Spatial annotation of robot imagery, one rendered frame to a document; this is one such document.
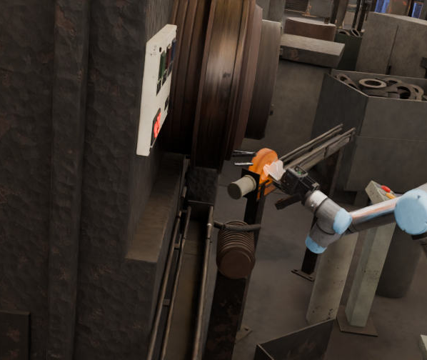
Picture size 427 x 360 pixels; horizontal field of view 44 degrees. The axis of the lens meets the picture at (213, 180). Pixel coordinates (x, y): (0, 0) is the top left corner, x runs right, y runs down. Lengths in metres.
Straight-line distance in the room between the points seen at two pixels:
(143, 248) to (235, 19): 0.49
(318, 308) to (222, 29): 1.49
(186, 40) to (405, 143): 2.66
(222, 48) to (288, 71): 2.90
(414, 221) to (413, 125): 2.06
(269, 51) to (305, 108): 2.83
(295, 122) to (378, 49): 1.93
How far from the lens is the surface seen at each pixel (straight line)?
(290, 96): 4.00
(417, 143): 3.68
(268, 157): 1.88
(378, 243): 2.26
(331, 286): 2.26
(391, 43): 5.59
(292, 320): 2.39
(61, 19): 0.81
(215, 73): 1.08
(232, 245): 1.74
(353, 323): 2.45
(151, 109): 0.85
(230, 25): 1.11
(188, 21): 1.14
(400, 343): 2.47
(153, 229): 1.05
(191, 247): 1.43
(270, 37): 1.21
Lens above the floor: 1.37
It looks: 22 degrees down
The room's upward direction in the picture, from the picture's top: 9 degrees clockwise
